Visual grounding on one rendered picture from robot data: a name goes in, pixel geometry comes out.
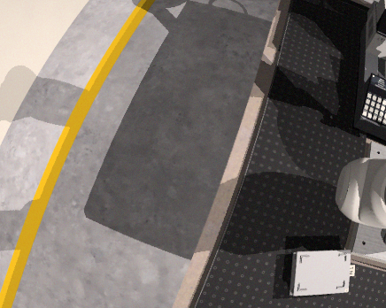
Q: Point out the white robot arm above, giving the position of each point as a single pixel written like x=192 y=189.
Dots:
x=361 y=191

